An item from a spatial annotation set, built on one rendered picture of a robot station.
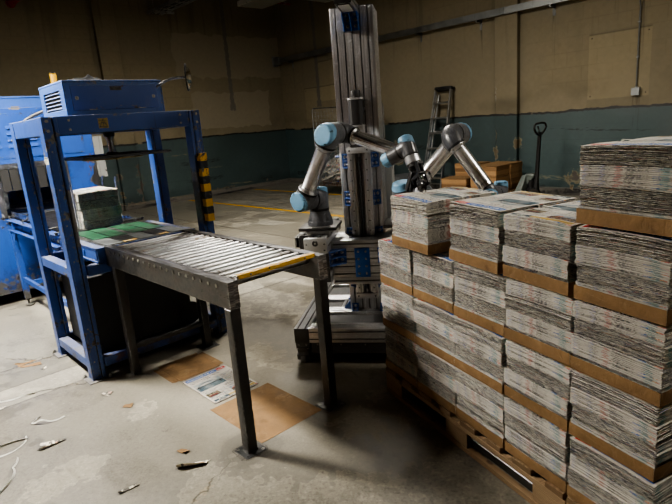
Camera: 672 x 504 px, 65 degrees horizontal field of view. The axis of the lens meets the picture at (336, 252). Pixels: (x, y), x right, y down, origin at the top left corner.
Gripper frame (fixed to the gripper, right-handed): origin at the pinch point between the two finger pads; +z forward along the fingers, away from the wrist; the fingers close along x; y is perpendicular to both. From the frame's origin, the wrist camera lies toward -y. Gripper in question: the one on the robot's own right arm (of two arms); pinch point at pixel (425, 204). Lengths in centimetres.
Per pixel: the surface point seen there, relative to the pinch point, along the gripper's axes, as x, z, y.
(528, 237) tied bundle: -18, 41, 72
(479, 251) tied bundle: -19, 37, 48
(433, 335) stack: -19, 60, -1
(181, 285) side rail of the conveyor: -112, 4, -47
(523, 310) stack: -19, 62, 58
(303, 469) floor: -83, 97, -29
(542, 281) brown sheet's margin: -19, 56, 72
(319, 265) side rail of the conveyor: -52, 13, -24
